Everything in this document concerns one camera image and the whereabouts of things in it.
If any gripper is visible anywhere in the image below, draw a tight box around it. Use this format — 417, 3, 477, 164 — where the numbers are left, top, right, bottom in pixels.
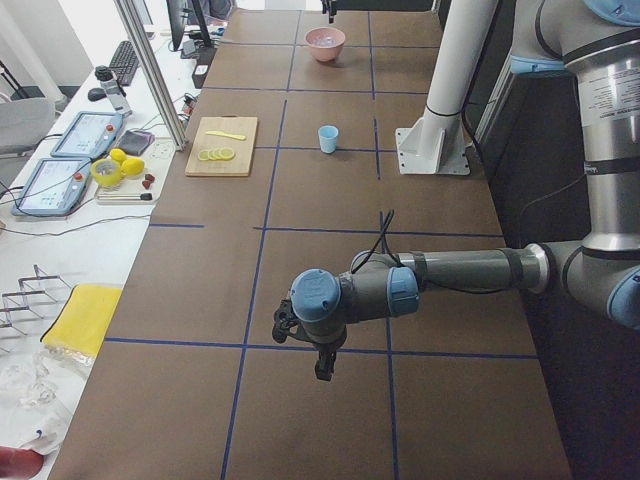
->
322, 0, 336, 23
306, 330, 347, 381

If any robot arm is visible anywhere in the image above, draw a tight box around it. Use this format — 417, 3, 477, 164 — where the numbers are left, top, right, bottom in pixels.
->
272, 1, 639, 381

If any clear ice cubes pile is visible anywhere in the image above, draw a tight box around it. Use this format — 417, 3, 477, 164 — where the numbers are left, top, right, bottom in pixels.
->
309, 33, 340, 48

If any light blue cup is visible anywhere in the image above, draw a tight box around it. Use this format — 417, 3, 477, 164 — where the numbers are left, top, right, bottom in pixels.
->
318, 125, 339, 154

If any pink bowl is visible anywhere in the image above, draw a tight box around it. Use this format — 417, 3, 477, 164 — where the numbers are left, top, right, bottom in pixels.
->
305, 27, 346, 62

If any black power strip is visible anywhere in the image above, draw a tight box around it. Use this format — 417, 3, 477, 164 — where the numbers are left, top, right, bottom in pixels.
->
192, 46, 216, 89

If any yellow plastic knife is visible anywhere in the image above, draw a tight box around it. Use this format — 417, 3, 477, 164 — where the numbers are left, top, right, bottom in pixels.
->
205, 130, 247, 141

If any black monitor stand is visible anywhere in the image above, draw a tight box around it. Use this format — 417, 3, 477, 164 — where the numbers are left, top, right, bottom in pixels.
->
166, 0, 215, 59

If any white mounting pillar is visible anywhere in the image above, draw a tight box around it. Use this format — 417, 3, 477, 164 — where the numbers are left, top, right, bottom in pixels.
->
395, 0, 498, 176

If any wooden cutting board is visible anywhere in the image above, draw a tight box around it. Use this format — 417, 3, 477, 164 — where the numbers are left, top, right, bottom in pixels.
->
185, 116, 258, 177

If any black keyboard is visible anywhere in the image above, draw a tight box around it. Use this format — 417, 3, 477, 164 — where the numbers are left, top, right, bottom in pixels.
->
109, 40, 139, 86

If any bear pattern coaster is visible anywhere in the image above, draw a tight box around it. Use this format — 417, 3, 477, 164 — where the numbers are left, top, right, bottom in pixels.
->
148, 138, 175, 161

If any water bottle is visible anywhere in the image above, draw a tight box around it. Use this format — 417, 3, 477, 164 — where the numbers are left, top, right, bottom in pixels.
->
94, 65, 132, 117

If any purple grey cloth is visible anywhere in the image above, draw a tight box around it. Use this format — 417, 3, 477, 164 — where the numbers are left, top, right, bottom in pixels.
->
117, 130, 155, 156

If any yellow cloth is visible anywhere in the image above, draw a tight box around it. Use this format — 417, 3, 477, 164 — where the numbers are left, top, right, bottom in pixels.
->
40, 284, 122, 359

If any computer mouse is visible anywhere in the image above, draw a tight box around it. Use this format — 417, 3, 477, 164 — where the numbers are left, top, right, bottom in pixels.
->
87, 88, 106, 102

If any yellow lemon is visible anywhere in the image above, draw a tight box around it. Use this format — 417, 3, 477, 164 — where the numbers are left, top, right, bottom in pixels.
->
121, 157, 145, 177
109, 148, 127, 164

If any white tray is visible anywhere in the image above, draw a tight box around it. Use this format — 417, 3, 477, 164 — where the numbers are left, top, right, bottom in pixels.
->
94, 173, 162, 205

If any teach pendant tablet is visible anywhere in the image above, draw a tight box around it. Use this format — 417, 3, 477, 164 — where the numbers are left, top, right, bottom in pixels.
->
11, 157, 92, 217
51, 111, 124, 159

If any yellow tape roll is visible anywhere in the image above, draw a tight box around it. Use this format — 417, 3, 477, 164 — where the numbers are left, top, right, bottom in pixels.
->
90, 158, 123, 188

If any clear plastic bag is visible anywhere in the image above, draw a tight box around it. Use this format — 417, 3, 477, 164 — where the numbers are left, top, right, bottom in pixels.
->
1, 347, 94, 455

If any red object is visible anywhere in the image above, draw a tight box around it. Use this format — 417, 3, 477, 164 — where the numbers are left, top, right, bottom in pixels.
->
0, 446, 44, 479

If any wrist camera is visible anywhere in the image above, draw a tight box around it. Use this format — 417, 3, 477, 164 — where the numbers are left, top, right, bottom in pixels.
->
272, 299, 299, 344

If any aluminium frame post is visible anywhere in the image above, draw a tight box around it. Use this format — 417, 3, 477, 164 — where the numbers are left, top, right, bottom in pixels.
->
114, 0, 188, 151

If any wire rack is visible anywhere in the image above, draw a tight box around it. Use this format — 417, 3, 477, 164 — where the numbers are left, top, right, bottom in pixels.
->
1, 264, 72, 356

